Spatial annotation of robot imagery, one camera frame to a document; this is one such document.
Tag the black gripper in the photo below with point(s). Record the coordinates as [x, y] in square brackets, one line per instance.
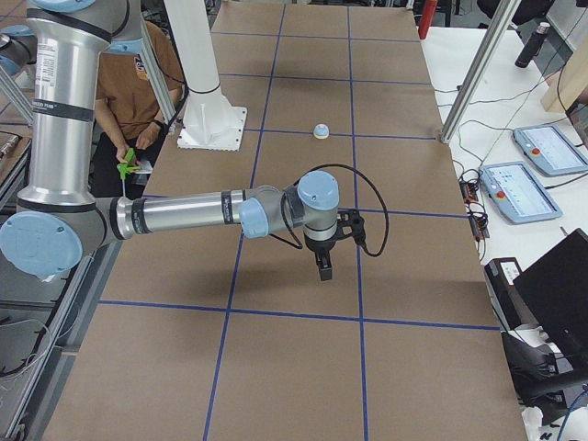
[320, 247]

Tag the blue bell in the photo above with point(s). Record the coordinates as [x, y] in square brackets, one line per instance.
[321, 131]

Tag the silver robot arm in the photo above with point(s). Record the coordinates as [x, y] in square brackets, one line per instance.
[58, 221]

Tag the black usb hub right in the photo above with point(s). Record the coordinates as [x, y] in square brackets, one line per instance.
[478, 222]

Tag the black usb hub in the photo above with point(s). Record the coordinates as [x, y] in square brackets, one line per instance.
[478, 222]
[469, 191]

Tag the black usb hub left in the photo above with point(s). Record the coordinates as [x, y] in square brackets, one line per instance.
[469, 191]

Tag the black device top right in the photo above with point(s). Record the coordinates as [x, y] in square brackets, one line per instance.
[511, 310]

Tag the near blue teach pendant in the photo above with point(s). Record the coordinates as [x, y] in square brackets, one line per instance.
[517, 193]

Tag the blue teach pendant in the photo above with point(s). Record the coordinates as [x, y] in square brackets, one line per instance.
[550, 151]
[517, 193]

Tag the green handheld tool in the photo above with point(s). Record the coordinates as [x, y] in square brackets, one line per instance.
[129, 164]

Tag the black laptop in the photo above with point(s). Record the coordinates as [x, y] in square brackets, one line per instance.
[554, 288]

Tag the person seated in background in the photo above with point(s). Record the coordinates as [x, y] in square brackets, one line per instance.
[130, 117]

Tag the far blue teach pendant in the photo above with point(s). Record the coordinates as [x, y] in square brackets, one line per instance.
[550, 151]

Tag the red cylinder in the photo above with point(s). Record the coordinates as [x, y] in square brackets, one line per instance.
[426, 19]

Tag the black water bottle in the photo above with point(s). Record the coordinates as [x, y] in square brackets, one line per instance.
[533, 45]

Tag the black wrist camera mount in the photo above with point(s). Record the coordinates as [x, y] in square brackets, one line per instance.
[350, 224]

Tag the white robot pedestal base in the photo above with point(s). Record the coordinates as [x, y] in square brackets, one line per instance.
[210, 121]

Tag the aluminium frame post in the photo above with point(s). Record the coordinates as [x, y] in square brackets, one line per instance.
[489, 44]

